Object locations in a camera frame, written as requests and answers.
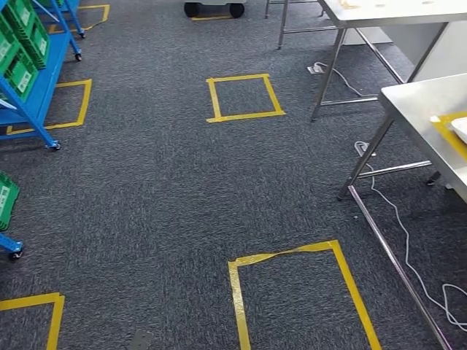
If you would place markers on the white curved plastic part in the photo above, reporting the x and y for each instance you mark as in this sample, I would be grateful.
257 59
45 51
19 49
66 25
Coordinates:
460 130

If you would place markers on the steel workbench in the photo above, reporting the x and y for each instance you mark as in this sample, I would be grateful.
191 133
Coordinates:
412 106

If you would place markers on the blue metal shelf rack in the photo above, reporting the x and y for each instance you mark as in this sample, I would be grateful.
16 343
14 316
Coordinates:
7 243
40 96

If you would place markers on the twisted yellow floor tape square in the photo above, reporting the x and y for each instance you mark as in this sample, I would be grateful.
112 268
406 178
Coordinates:
238 299

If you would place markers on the grey floor socket box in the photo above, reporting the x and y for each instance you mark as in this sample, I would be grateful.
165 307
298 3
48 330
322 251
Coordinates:
363 147
315 69

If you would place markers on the white cart black wheels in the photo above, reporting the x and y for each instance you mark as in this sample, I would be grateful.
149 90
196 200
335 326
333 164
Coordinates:
191 9

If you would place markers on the black robot mobile base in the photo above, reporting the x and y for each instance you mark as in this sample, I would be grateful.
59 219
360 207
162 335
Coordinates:
140 340

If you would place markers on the steel table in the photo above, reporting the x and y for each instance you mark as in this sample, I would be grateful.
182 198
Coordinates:
383 9

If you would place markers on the white panel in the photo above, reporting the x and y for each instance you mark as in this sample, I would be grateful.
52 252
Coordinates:
401 38

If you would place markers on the green plastic crate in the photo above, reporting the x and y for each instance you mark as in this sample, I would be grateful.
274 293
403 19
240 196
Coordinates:
10 58
9 203
35 46
14 72
16 14

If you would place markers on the yellow tape line frame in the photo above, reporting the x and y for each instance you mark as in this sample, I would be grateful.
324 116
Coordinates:
348 5

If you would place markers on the small yellow tape frame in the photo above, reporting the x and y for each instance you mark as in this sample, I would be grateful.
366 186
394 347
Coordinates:
446 133

